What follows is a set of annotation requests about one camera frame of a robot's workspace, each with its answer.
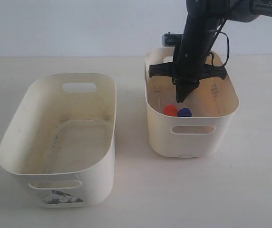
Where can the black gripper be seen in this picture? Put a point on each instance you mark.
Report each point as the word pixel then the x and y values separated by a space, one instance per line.
pixel 193 59

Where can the blue-capped clear tube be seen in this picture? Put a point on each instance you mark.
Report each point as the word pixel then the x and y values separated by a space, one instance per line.
pixel 184 112

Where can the orange-capped clear tube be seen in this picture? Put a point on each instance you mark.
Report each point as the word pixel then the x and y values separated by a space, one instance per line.
pixel 168 106

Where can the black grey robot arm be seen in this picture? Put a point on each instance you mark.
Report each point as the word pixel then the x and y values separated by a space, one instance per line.
pixel 220 11

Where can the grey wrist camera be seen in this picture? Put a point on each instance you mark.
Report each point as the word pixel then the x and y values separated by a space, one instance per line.
pixel 171 39

